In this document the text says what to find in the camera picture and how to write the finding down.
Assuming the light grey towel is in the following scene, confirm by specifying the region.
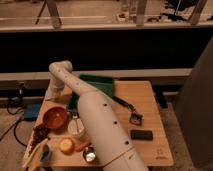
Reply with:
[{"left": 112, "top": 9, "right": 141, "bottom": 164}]
[{"left": 44, "top": 88, "right": 61, "bottom": 101}]

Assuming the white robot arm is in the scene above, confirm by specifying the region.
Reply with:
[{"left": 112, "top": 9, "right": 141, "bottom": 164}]
[{"left": 49, "top": 61, "right": 149, "bottom": 171}]

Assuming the red-orange bowl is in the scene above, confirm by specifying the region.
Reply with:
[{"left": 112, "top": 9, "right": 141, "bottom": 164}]
[{"left": 42, "top": 106, "right": 68, "bottom": 130}]

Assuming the blue box on floor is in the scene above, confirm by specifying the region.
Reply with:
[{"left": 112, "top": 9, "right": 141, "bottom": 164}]
[{"left": 24, "top": 103, "right": 41, "bottom": 121}]

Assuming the white cup with utensil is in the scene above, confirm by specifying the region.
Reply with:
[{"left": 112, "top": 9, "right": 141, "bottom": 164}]
[{"left": 67, "top": 117, "right": 85, "bottom": 139}]

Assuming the green plastic tray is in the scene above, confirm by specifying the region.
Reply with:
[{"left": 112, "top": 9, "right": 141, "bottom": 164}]
[{"left": 67, "top": 74, "right": 114, "bottom": 112}]

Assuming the bunch of dark grapes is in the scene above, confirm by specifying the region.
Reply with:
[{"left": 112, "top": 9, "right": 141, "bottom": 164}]
[{"left": 29, "top": 124, "right": 50, "bottom": 153}]

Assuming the yellow round fruit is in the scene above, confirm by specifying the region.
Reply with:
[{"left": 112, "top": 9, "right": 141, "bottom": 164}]
[{"left": 59, "top": 138, "right": 74, "bottom": 155}]

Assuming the orange carrot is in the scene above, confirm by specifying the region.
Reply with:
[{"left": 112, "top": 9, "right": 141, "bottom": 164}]
[{"left": 75, "top": 141, "right": 91, "bottom": 152}]

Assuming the small blue bowl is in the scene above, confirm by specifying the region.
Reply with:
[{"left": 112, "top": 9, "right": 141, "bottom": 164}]
[{"left": 40, "top": 145, "right": 51, "bottom": 162}]

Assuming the yellow banana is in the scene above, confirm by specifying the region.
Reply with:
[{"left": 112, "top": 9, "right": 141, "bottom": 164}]
[{"left": 22, "top": 139, "right": 48, "bottom": 170}]

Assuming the small metal cup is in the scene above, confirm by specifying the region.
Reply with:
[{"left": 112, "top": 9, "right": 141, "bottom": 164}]
[{"left": 83, "top": 147, "right": 96, "bottom": 163}]

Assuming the black dish brush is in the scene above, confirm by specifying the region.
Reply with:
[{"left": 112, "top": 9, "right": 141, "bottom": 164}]
[{"left": 113, "top": 96, "right": 143, "bottom": 126}]

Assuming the black rectangular block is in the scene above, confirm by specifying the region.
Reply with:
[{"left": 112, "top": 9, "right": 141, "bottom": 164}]
[{"left": 130, "top": 130, "right": 153, "bottom": 140}]

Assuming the black floor cable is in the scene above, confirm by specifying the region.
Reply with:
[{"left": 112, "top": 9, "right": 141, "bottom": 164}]
[{"left": 0, "top": 96, "right": 28, "bottom": 148}]

